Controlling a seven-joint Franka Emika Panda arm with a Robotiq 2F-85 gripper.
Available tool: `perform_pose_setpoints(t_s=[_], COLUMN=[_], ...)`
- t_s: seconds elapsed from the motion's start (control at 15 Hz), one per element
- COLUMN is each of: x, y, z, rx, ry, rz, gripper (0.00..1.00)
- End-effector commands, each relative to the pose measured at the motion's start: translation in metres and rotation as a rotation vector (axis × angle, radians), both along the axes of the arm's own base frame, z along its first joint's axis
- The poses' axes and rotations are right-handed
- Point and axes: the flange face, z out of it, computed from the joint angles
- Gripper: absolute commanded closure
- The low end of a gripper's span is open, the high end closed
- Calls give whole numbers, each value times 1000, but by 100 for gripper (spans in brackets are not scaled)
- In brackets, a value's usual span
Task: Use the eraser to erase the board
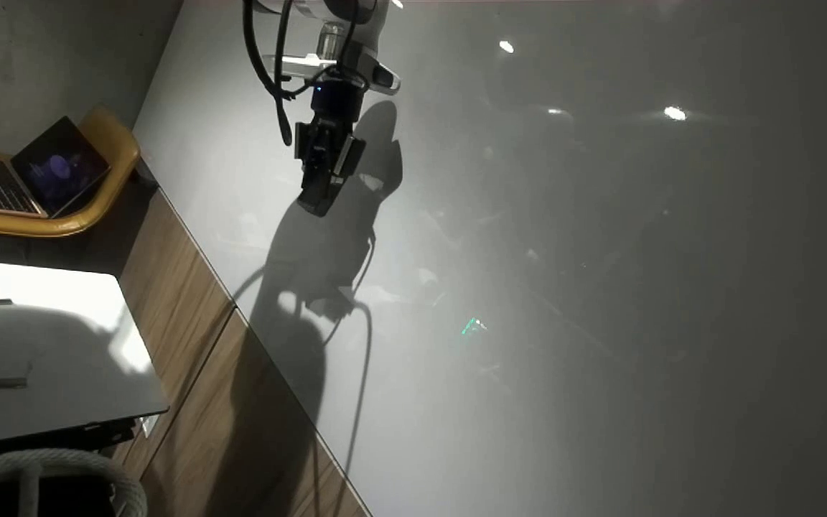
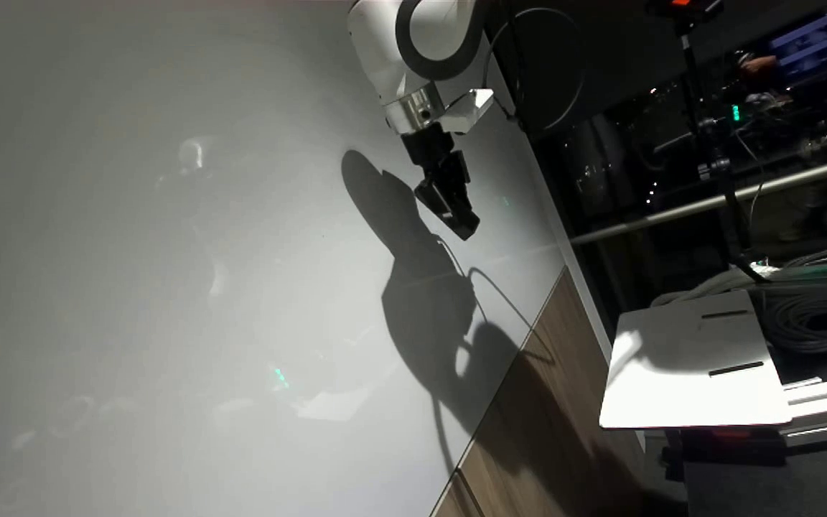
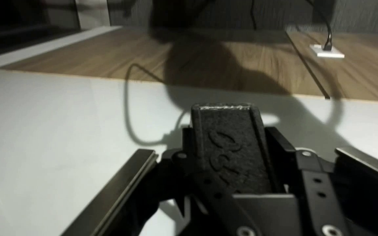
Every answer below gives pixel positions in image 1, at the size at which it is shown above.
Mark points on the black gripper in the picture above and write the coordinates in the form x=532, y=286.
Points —
x=336, y=103

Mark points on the black felt board eraser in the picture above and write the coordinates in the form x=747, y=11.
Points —
x=322, y=200

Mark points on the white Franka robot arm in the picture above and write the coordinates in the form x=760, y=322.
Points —
x=352, y=18

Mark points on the yellow wooden chair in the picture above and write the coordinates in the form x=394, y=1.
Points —
x=99, y=182

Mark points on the open laptop computer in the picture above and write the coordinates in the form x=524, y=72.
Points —
x=51, y=169

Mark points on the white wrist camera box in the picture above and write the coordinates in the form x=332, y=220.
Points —
x=374, y=75

